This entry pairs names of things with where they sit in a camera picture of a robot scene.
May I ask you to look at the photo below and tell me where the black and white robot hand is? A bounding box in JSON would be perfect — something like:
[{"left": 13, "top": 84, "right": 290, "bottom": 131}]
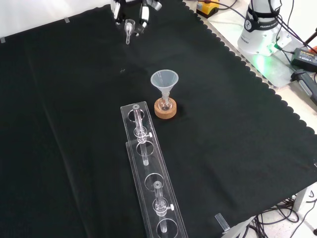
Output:
[{"left": 110, "top": 0, "right": 163, "bottom": 35}]

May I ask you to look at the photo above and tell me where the translucent plastic funnel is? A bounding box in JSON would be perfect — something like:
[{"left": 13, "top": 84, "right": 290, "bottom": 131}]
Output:
[{"left": 150, "top": 70, "right": 179, "bottom": 100}]

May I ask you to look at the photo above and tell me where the clear acrylic funnel stand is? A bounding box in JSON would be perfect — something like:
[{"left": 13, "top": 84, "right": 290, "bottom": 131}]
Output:
[{"left": 120, "top": 101, "right": 189, "bottom": 238}]

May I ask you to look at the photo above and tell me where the yellow stop button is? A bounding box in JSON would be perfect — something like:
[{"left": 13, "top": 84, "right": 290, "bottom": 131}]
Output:
[{"left": 197, "top": 0, "right": 220, "bottom": 18}]

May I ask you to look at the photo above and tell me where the round-bottom glass flask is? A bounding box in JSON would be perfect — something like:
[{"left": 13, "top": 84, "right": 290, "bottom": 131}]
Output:
[{"left": 158, "top": 95, "right": 173, "bottom": 112}]

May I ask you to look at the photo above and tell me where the black bench cloth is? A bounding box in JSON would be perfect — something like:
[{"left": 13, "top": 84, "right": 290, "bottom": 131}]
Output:
[{"left": 0, "top": 0, "right": 317, "bottom": 238}]

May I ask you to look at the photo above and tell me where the black power adapter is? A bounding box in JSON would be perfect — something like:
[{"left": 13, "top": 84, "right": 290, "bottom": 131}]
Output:
[{"left": 290, "top": 47, "right": 317, "bottom": 72}]

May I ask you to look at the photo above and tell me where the red and black pole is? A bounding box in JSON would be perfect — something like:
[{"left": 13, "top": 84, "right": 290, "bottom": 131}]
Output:
[{"left": 304, "top": 24, "right": 317, "bottom": 54}]

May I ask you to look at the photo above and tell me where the black grey device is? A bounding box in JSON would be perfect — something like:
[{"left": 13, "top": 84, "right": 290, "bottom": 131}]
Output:
[{"left": 291, "top": 69, "right": 317, "bottom": 100}]

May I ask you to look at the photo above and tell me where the white table leg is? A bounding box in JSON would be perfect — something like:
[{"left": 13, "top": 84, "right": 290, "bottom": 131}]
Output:
[{"left": 294, "top": 186, "right": 311, "bottom": 212}]

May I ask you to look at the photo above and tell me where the cork ring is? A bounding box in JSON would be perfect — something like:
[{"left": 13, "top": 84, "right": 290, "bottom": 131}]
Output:
[{"left": 154, "top": 98, "right": 177, "bottom": 119}]

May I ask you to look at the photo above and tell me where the black floor cable bundle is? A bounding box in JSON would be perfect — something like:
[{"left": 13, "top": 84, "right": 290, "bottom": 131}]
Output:
[{"left": 247, "top": 195, "right": 317, "bottom": 238}]

